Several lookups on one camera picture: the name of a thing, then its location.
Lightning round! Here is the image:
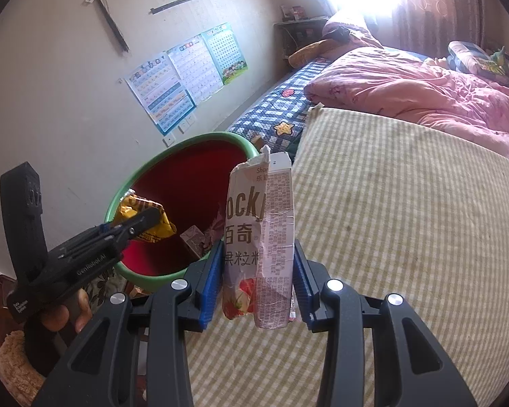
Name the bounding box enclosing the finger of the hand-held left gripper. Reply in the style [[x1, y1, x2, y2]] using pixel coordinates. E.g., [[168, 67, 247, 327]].
[[78, 220, 124, 242], [59, 207, 162, 260]]

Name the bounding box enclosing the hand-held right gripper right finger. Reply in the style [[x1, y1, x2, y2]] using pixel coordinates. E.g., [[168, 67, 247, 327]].
[[292, 239, 478, 407]]

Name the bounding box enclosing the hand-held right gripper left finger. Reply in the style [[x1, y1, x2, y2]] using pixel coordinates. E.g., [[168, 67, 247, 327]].
[[32, 241, 225, 407]]

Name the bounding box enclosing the yellow brown snack wrapper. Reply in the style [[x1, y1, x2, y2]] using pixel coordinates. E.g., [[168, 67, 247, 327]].
[[112, 189, 178, 244]]

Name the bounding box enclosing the green and red plastic basin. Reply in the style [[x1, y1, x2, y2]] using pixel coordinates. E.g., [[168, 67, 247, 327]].
[[104, 131, 264, 293]]

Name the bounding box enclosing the pink biscuit box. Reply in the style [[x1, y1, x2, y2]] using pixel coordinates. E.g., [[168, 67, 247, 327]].
[[223, 145, 300, 331]]

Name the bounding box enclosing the person's left hand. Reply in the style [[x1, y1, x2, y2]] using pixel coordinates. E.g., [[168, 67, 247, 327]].
[[38, 286, 98, 335]]

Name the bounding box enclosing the brown gold snack wrapper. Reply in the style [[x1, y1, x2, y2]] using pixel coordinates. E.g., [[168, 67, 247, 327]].
[[180, 226, 206, 259]]

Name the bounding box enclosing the green striped tablecloth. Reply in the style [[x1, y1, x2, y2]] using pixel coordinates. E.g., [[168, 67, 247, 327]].
[[184, 107, 509, 407]]

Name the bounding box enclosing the beige fluffy rug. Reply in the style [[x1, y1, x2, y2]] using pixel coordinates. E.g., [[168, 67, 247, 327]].
[[0, 331, 47, 407]]

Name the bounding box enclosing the blue checkered bed sheet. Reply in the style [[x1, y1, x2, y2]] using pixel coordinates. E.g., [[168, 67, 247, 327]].
[[226, 60, 336, 153]]

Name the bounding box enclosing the orange blanket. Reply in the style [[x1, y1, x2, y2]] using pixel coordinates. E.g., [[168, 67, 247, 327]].
[[288, 39, 336, 69]]

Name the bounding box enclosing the small dark side table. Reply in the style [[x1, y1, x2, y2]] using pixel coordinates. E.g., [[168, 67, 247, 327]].
[[274, 18, 329, 58]]

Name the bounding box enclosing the plain blue sheet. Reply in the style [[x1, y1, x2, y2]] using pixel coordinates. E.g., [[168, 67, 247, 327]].
[[382, 46, 427, 61]]

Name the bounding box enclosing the folded pink purple quilt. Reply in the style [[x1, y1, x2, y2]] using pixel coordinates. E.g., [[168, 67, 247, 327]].
[[322, 16, 384, 49]]

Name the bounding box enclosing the blue checkered pillow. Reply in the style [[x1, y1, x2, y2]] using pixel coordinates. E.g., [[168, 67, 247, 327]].
[[446, 41, 509, 79]]

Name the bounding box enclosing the green yellow plush toy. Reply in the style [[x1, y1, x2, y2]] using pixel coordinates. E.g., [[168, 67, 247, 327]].
[[488, 46, 509, 75]]

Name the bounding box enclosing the wide pink curtain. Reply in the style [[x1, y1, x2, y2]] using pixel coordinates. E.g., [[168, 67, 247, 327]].
[[392, 0, 509, 52]]

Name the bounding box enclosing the blue chart wall poster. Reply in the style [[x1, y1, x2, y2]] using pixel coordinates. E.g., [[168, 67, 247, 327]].
[[125, 53, 196, 136]]

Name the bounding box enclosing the white chart wall poster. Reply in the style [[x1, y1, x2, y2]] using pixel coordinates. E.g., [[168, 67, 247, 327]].
[[166, 35, 225, 104]]

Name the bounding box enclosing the green chart wall poster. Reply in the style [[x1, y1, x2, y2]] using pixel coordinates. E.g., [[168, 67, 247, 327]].
[[201, 22, 249, 85]]

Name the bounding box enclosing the black wall bracket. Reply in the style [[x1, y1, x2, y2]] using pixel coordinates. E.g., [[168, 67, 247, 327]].
[[84, 0, 130, 54]]

